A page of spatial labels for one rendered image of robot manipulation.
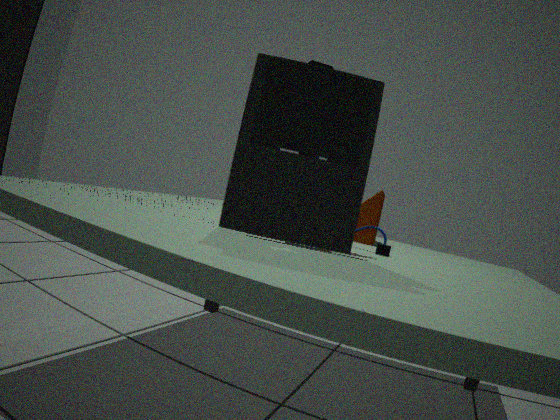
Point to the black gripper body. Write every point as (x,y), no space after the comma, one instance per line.
(318,63)

